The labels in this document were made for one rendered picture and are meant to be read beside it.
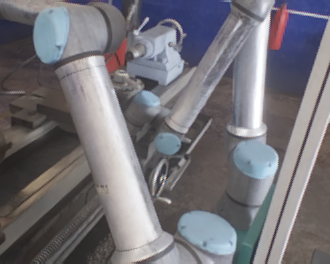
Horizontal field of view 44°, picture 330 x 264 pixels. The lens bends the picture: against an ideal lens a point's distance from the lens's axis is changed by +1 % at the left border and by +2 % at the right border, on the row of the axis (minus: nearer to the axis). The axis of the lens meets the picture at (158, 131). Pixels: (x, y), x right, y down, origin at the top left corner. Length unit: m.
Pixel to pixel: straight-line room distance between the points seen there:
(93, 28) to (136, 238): 0.47
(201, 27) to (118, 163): 5.00
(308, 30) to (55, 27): 4.87
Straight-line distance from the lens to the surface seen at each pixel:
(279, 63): 5.71
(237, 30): 1.28
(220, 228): 1.07
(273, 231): 1.09
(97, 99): 0.90
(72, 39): 0.91
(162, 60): 2.78
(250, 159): 1.40
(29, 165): 2.03
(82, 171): 1.78
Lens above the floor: 1.81
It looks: 27 degrees down
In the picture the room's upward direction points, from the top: 8 degrees clockwise
